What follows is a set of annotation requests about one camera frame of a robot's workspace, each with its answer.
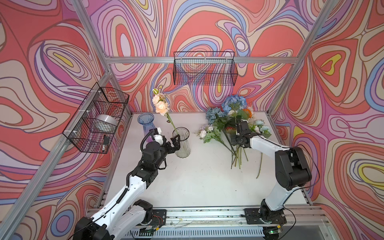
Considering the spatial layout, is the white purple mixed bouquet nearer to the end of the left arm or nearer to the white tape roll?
the end of the left arm

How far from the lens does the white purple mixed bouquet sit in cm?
100

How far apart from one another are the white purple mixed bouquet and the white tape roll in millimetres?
525

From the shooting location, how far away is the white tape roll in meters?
0.70
